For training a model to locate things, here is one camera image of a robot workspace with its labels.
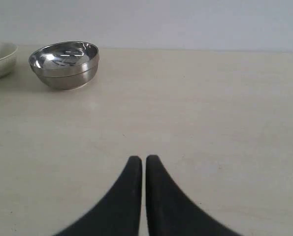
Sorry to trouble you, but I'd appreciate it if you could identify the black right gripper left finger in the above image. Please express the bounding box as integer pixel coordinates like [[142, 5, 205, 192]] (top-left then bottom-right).
[[56, 156, 142, 236]]

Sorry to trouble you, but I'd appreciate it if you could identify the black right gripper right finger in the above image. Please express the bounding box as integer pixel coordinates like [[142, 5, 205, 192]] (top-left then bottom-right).
[[145, 155, 239, 236]]

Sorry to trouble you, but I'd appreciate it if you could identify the smooth stainless steel bowl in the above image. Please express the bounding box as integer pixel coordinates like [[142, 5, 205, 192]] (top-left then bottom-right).
[[29, 41, 99, 90]]

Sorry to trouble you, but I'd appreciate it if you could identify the white ceramic bowl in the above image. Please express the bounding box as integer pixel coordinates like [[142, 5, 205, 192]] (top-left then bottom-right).
[[0, 42, 18, 78]]

